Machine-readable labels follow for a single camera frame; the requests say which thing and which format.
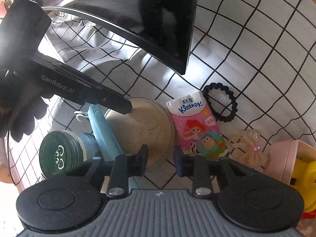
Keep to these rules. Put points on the yellow plush toy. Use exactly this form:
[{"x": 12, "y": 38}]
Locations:
[{"x": 303, "y": 181}]

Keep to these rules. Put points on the Kleenex cartoon tissue pack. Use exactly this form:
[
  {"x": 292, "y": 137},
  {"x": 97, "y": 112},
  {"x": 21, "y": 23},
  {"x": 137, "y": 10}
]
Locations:
[{"x": 197, "y": 130}]

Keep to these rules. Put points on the pink storage box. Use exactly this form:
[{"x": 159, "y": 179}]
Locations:
[{"x": 282, "y": 160}]

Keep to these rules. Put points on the clear bow hair clip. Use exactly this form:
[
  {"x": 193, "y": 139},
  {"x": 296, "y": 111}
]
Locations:
[{"x": 246, "y": 147}]

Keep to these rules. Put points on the black gloved left hand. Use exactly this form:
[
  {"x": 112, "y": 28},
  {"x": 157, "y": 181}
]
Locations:
[{"x": 25, "y": 121}]

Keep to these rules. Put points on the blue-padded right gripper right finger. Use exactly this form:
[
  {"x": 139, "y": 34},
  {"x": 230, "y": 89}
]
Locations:
[{"x": 184, "y": 164}]

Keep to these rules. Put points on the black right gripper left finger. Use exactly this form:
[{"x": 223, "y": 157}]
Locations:
[{"x": 137, "y": 163}]

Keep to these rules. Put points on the blue cotton pad bag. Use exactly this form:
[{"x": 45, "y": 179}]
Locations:
[{"x": 110, "y": 149}]

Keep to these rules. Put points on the beige lid clear canister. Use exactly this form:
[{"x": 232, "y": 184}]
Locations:
[{"x": 148, "y": 123}]

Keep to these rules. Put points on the green lid air freshener jar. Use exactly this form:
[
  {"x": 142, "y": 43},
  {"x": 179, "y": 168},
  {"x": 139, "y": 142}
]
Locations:
[{"x": 62, "y": 150}]

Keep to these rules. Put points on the black monitor screen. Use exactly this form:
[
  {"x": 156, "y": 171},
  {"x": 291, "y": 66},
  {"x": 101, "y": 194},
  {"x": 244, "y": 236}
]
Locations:
[{"x": 163, "y": 28}]

